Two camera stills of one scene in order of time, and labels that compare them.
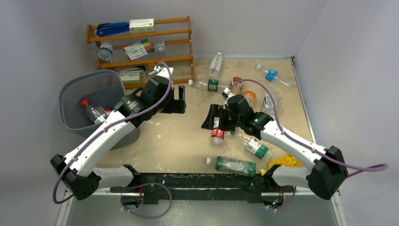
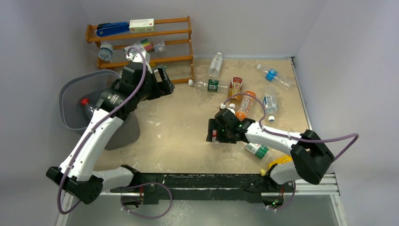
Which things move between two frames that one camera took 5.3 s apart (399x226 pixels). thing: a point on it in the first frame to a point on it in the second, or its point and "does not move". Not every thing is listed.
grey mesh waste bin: [105, 88] does not move
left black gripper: [176, 106] to [164, 87]
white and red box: [141, 25] does not move
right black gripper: [219, 119] to [212, 130]
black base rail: [198, 188] does not move
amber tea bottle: [236, 89] does not move
